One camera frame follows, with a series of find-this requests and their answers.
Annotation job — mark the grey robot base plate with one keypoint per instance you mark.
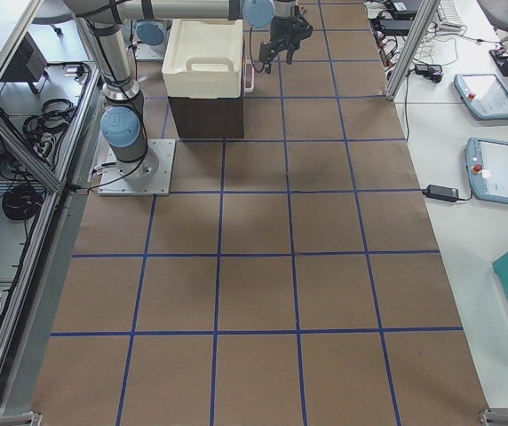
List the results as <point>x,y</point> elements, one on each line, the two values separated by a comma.
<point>152,177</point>

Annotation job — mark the blue teach pendant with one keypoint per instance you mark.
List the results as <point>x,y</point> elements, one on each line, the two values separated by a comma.
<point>487,168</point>
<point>485,95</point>

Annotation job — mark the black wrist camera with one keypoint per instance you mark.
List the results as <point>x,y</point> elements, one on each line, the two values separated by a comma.
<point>266,52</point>

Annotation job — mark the lower blue teach pendant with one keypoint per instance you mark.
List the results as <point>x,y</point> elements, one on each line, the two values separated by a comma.
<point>487,168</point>

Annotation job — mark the upper blue teach pendant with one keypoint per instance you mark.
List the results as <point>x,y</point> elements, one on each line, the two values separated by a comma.
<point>485,95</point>

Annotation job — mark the dark brown wooden cabinet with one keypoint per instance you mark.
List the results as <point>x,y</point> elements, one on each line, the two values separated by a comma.
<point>208,118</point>

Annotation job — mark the aluminium frame post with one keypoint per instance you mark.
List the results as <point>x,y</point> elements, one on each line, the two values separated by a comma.
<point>419,27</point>

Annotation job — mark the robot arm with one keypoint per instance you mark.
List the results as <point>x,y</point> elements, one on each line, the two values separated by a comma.
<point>122,124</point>
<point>151,39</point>

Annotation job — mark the aluminium frame rail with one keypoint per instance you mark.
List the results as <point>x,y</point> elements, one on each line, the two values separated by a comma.
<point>14,142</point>

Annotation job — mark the grey electronics box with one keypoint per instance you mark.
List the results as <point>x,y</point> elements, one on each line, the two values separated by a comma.
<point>27,65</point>

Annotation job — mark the white plastic tray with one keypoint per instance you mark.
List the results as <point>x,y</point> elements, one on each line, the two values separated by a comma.
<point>203,59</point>

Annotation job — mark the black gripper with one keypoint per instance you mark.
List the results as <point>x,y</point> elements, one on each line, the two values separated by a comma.
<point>286,32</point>

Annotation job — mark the black power adapter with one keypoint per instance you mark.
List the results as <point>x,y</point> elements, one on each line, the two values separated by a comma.
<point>441,193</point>

